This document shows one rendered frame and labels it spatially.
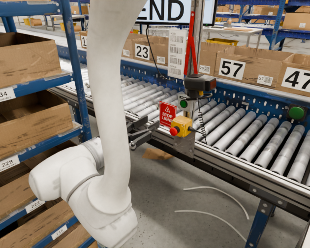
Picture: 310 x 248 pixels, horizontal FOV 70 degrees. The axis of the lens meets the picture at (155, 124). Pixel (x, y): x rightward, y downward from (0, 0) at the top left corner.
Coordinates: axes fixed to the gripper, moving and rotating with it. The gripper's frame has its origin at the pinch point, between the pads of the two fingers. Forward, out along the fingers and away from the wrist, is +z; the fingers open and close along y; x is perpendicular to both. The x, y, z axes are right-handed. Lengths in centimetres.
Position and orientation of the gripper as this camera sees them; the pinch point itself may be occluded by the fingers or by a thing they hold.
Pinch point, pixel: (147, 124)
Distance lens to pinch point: 81.1
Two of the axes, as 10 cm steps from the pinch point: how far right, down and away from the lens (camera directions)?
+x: 0.0, 8.7, 4.9
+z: 6.4, -3.8, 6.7
